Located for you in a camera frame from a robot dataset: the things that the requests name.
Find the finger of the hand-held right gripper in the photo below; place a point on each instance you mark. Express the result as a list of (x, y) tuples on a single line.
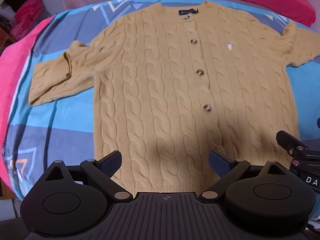
[(287, 141)]

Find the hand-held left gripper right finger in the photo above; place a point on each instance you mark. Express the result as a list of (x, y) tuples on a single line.
[(220, 165)]

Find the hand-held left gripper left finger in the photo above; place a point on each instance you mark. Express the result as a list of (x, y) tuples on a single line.
[(111, 164)]

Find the pile of pink clothes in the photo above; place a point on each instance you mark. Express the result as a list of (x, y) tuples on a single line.
[(28, 15)]

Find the blue patterned bed sheet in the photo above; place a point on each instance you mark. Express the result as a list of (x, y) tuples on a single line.
[(65, 120)]

